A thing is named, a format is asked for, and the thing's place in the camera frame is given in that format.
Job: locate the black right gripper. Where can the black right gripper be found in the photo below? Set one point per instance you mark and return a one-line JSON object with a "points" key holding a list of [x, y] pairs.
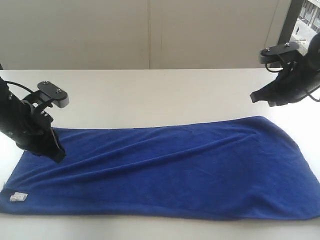
{"points": [[292, 84]]}

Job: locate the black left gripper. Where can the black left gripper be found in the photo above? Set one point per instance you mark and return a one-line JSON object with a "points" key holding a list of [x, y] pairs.
{"points": [[34, 131]]}

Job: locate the blue microfiber towel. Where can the blue microfiber towel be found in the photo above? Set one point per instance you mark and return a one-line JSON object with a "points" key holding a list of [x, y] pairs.
{"points": [[245, 168]]}

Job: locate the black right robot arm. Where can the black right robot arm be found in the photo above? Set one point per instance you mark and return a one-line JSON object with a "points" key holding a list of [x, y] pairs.
{"points": [[314, 50]]}

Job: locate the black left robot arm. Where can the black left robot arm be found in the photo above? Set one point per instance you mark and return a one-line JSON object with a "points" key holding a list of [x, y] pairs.
{"points": [[9, 93]]}

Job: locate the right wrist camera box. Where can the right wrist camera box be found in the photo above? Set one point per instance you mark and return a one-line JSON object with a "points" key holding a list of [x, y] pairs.
{"points": [[285, 52]]}

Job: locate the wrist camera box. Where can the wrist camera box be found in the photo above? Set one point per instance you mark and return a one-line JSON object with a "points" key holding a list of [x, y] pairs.
{"points": [[50, 92], [285, 52]]}

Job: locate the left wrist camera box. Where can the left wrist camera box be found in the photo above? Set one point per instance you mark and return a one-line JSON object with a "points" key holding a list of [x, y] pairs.
{"points": [[50, 92]]}

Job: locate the black window frame post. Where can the black window frame post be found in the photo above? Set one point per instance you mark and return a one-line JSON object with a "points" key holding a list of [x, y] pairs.
{"points": [[290, 21]]}

